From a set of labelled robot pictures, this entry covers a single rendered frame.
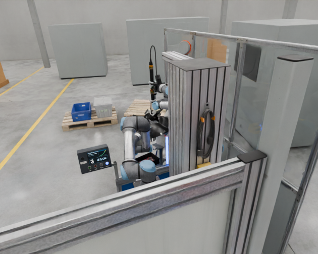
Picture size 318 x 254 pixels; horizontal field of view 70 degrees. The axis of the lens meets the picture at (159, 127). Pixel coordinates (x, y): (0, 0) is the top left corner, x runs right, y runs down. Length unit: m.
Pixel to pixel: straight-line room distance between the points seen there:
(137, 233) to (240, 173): 0.25
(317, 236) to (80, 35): 8.71
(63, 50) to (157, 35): 3.74
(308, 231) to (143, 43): 6.42
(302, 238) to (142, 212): 2.84
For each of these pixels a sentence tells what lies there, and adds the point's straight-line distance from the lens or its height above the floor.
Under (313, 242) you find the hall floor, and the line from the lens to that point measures 3.21.
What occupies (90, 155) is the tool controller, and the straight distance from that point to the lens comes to 2.01.
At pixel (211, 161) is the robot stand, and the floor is 1.46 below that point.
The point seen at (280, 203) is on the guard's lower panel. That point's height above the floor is 0.77.
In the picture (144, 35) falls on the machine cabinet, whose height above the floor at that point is 1.60.
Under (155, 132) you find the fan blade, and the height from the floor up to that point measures 1.17.
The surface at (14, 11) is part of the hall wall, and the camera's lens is 15.50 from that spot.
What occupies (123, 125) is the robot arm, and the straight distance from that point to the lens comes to 1.88.
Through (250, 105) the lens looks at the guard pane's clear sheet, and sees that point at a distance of 2.24.
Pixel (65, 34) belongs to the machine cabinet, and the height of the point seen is 1.65.
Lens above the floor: 2.28
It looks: 27 degrees down
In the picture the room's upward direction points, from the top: 2 degrees counter-clockwise
